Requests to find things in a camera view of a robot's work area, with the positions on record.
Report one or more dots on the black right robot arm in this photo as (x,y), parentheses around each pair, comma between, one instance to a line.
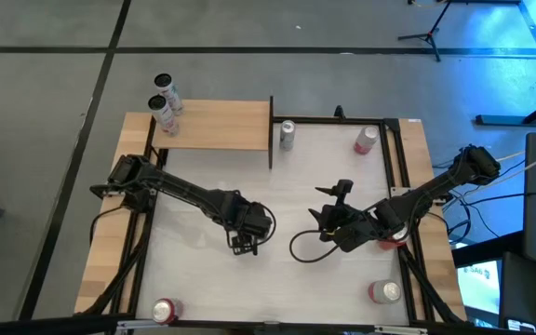
(435,186)

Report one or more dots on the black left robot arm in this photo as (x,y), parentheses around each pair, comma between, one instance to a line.
(175,186)

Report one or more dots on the small black frame clamp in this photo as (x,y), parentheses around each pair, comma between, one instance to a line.
(339,112)

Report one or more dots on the black tripod stand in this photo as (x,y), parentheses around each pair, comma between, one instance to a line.
(428,35)

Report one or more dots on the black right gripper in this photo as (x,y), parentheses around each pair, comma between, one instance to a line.
(352,230)

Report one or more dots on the black aluminium rig frame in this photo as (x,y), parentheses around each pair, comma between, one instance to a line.
(324,120)

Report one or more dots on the computer monitor screen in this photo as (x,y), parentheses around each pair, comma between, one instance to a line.
(479,288)

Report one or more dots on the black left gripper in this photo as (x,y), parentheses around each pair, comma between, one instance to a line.
(249,221)

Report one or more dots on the white mounting plate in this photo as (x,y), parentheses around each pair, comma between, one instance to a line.
(399,191)

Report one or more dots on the silver aluminium bar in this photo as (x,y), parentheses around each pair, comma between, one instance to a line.
(400,330)
(142,324)

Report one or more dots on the black stand base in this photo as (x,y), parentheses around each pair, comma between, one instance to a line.
(500,121)

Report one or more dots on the tall white can pink band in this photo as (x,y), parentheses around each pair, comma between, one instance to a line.
(169,90)

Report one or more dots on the wooden shelf black metal frame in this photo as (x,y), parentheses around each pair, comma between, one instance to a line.
(221,125)

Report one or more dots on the white and red soda can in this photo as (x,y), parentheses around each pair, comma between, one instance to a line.
(366,139)
(165,311)
(385,291)

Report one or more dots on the tall white can palm print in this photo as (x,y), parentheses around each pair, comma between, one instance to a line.
(163,114)

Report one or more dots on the blue silver Red Bull can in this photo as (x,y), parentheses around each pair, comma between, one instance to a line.
(287,135)

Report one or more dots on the orange Fanta can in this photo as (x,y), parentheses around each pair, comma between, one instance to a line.
(389,245)

